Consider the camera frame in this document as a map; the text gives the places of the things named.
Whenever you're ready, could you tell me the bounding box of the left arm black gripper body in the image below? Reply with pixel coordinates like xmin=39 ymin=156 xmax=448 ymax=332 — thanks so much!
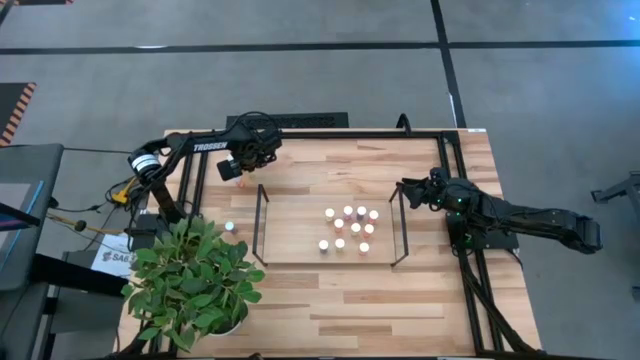
xmin=239 ymin=144 xmax=278 ymax=174

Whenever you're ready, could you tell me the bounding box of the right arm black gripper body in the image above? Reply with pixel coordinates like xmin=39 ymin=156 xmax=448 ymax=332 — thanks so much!
xmin=422 ymin=167 xmax=454 ymax=211

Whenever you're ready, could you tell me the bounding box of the black framed clear shelf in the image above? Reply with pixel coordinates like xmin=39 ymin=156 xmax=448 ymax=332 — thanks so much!
xmin=251 ymin=183 xmax=411 ymax=268

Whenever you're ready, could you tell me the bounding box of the black perforated floor mat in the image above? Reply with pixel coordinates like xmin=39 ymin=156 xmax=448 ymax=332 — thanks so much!
xmin=225 ymin=111 xmax=350 ymax=130

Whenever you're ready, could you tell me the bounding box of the green leafy plant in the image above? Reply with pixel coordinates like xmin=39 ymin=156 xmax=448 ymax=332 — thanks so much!
xmin=121 ymin=215 xmax=266 ymax=353

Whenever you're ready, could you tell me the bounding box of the white plant pot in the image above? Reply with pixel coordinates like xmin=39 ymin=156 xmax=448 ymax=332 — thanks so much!
xmin=207 ymin=319 xmax=245 ymax=338

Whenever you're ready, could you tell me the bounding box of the white printed paper sheet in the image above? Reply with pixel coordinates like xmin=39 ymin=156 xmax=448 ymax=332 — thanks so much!
xmin=91 ymin=233 xmax=135 ymax=279

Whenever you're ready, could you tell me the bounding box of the black stand leg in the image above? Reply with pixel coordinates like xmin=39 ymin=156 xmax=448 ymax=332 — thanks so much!
xmin=590 ymin=171 xmax=640 ymax=205

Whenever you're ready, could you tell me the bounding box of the grey side cabinet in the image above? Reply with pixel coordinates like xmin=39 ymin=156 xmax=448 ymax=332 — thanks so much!
xmin=0 ymin=143 xmax=65 ymax=360

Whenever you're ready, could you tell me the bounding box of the black floor mat striped border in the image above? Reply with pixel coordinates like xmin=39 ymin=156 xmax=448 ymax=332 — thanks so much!
xmin=0 ymin=82 xmax=38 ymax=147

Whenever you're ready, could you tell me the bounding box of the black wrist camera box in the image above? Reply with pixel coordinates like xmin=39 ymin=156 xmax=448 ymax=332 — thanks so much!
xmin=216 ymin=159 xmax=242 ymax=183

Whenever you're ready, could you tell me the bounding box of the black aluminium rig frame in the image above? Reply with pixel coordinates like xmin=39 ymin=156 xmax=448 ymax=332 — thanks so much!
xmin=115 ymin=127 xmax=547 ymax=360

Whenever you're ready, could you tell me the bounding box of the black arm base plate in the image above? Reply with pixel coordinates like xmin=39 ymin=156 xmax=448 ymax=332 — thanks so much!
xmin=446 ymin=209 xmax=521 ymax=251

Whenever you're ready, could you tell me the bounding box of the yellow cable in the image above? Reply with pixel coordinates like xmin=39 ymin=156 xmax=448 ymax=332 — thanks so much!
xmin=110 ymin=175 xmax=141 ymax=206

